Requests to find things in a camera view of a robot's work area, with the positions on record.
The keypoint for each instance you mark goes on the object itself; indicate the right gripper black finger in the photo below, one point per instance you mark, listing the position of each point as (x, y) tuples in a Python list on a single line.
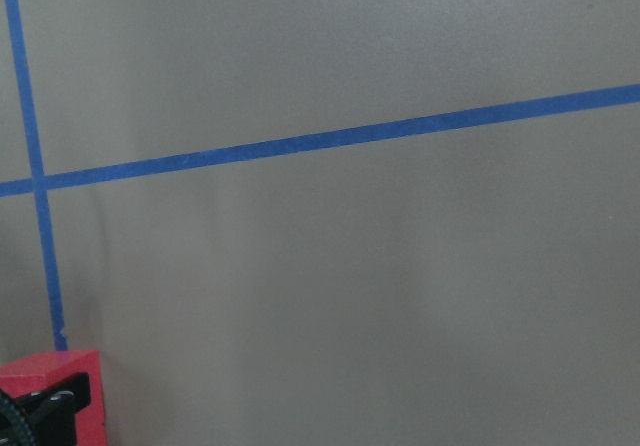
[(45, 417)]

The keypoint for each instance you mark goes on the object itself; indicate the red block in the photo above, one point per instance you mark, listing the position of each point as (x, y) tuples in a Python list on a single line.
[(41, 370)]

